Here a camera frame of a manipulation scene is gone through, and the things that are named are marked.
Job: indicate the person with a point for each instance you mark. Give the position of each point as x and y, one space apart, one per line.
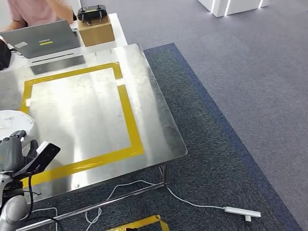
31 11

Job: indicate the wide yellow tape outline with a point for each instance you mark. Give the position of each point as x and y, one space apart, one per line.
133 127

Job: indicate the cardboard box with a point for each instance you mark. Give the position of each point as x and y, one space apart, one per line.
96 33

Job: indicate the black handheld controller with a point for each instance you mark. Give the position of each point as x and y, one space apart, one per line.
92 12

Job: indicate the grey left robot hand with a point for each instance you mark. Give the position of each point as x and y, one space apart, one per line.
9 154

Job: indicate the white power strip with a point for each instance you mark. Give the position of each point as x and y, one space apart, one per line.
240 213

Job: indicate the steel workbench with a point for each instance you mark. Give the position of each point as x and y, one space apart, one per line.
84 105

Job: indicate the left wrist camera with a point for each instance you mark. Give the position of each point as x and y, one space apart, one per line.
45 156

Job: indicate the white lit platform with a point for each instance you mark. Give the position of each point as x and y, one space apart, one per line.
217 8

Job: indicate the yellow tape strip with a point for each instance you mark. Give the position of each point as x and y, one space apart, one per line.
144 221

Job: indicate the grey laptop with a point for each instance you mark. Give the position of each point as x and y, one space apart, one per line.
47 38

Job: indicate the black hard carry case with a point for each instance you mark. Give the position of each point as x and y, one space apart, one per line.
4 55

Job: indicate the white plastic part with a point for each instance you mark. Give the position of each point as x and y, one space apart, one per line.
16 122

